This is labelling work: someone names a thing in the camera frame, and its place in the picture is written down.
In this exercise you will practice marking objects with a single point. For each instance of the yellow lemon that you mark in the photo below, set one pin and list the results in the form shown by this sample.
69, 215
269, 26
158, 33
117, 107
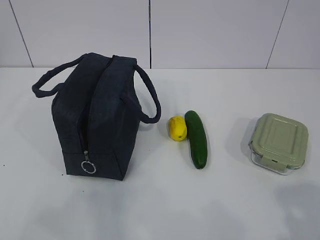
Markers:
177, 128

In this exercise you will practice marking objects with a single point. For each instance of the green cucumber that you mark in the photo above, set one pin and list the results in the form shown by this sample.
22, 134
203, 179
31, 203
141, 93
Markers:
197, 139

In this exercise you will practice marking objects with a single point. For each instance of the dark navy lunch bag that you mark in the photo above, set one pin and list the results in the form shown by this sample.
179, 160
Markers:
97, 107

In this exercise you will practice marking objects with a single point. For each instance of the glass container with green lid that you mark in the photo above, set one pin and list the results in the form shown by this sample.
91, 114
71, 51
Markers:
276, 143

